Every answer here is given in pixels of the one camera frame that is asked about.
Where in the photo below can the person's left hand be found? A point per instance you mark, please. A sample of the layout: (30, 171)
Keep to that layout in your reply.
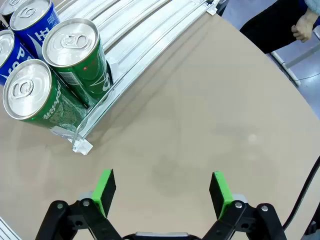
(303, 27)

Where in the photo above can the white desk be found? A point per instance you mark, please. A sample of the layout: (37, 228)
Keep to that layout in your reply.
(282, 63)

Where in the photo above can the clear white can dispenser rack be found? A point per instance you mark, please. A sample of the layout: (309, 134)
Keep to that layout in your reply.
(140, 32)

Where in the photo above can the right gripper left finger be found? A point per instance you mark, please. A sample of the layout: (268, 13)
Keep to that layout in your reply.
(100, 197)

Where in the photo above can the person in teal fleece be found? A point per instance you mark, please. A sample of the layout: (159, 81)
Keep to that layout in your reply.
(272, 27)

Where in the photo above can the green soda can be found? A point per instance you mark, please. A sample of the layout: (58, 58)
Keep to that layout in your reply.
(92, 72)
(60, 107)

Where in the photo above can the person's left forearm teal sleeve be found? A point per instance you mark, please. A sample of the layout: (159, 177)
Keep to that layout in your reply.
(315, 5)

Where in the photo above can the white slotted mounting panel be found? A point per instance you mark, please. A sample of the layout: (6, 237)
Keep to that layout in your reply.
(5, 231)

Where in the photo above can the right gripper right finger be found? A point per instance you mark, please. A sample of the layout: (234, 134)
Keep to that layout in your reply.
(222, 197)

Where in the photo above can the blue Pocari Sweat can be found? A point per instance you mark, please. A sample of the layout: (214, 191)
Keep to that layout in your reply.
(37, 30)
(21, 53)

